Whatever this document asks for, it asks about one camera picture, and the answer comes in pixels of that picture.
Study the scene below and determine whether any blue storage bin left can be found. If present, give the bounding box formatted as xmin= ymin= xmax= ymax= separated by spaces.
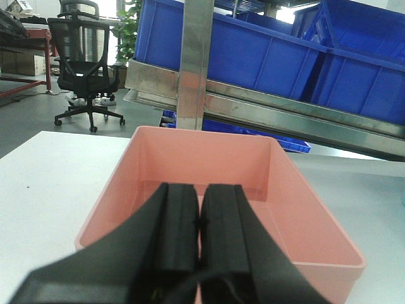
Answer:
xmin=134 ymin=1 xmax=326 ymax=100

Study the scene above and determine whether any blue storage bin right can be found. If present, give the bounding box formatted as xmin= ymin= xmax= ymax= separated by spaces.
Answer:
xmin=292 ymin=1 xmax=404 ymax=125

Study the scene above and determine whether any black mesh office chair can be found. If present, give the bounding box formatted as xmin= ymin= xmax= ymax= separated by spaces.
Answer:
xmin=47 ymin=1 xmax=125 ymax=132

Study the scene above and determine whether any cardboard box under workbench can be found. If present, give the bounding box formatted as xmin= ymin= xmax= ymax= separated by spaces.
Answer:
xmin=1 ymin=51 xmax=46 ymax=76

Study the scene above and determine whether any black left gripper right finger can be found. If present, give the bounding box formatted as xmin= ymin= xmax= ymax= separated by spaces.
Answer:
xmin=201 ymin=184 xmax=327 ymax=303

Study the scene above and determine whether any stainless steel shelf rack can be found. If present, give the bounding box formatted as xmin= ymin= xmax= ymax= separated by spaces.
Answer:
xmin=125 ymin=1 xmax=404 ymax=162

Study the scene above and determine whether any green potted plant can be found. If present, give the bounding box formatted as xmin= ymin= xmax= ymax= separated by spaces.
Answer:
xmin=112 ymin=0 xmax=143 ymax=63

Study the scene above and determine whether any pink plastic box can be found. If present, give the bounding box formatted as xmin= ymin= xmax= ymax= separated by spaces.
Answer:
xmin=75 ymin=126 xmax=366 ymax=303

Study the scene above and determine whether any red frame workbench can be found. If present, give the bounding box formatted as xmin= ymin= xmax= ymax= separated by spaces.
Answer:
xmin=1 ymin=10 xmax=56 ymax=98

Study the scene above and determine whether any blue storage bin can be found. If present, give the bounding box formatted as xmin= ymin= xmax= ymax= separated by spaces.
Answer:
xmin=134 ymin=1 xmax=326 ymax=100
xmin=292 ymin=1 xmax=404 ymax=125

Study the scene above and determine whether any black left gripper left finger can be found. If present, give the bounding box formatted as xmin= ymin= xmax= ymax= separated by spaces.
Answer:
xmin=11 ymin=183 xmax=199 ymax=303

